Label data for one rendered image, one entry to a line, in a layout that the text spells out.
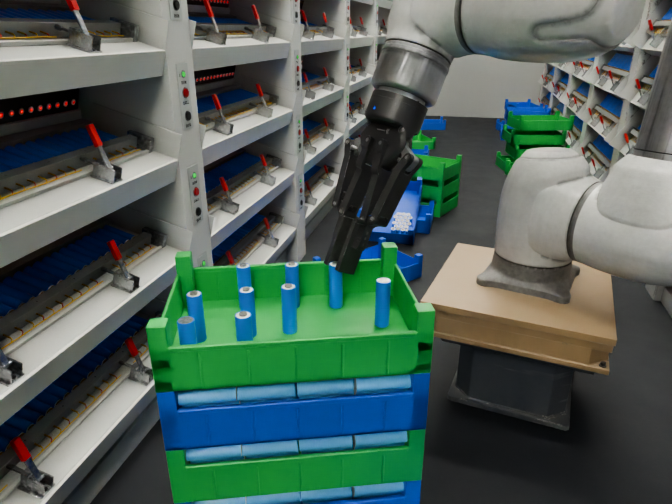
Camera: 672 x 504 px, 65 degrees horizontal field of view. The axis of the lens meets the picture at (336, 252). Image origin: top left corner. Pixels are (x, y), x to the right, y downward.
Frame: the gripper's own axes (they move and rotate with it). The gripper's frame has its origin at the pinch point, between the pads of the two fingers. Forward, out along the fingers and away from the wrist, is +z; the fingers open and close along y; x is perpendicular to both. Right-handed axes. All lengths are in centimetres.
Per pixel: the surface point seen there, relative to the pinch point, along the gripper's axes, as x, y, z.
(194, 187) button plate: -0.3, 49.3, 3.3
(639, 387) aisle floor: -88, -14, 13
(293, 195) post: -55, 92, 1
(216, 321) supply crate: 11.8, 5.8, 14.9
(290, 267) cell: 5.7, 2.7, 5.2
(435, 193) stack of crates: -129, 98, -18
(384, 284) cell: -0.1, -8.6, 2.3
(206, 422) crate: 16.3, -6.0, 22.2
